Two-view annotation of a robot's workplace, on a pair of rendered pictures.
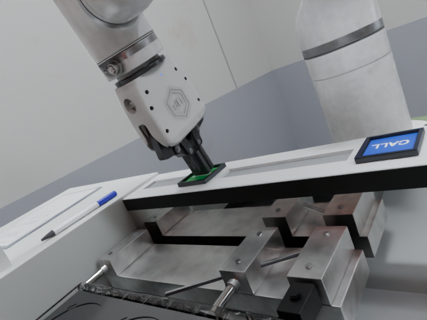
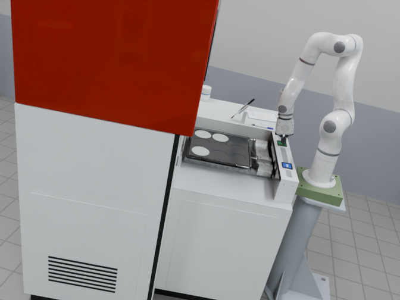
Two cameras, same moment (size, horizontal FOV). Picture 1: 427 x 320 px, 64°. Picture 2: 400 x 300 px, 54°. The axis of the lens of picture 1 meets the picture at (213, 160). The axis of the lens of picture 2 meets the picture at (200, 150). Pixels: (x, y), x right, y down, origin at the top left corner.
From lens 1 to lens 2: 200 cm
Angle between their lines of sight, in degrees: 46
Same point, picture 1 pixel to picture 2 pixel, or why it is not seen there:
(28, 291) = (241, 130)
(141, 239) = (265, 141)
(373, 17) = (327, 152)
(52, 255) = (250, 128)
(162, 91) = (283, 124)
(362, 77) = (316, 159)
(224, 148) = not seen: outside the picture
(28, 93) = not seen: hidden behind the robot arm
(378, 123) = (313, 171)
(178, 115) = (283, 130)
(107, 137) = not seen: hidden behind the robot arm
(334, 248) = (266, 166)
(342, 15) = (321, 145)
